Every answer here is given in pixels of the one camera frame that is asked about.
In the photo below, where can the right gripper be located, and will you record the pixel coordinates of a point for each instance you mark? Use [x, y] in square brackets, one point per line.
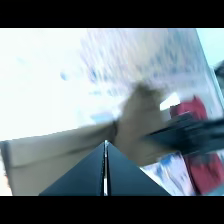
[190, 135]

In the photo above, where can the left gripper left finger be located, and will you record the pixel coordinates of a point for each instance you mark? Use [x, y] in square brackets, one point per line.
[87, 176]

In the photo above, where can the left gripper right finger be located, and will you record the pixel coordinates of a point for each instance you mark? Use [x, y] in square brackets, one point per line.
[130, 178]

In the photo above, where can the red garment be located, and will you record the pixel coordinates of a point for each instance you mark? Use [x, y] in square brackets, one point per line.
[206, 173]

